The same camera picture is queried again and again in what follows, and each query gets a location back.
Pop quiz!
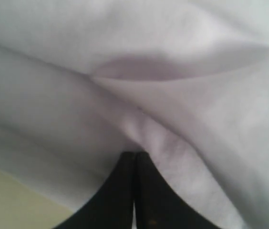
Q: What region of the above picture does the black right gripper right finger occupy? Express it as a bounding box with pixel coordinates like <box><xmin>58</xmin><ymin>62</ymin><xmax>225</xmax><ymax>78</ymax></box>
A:
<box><xmin>134</xmin><ymin>152</ymin><xmax>218</xmax><ymax>229</ymax></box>

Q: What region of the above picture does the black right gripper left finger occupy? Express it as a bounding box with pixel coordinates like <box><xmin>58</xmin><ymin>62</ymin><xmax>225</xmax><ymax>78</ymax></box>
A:
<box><xmin>56</xmin><ymin>152</ymin><xmax>135</xmax><ymax>229</ymax></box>

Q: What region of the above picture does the white t-shirt red Chinese patch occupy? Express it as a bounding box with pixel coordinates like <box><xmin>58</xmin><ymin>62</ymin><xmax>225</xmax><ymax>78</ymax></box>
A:
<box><xmin>0</xmin><ymin>0</ymin><xmax>269</xmax><ymax>229</ymax></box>

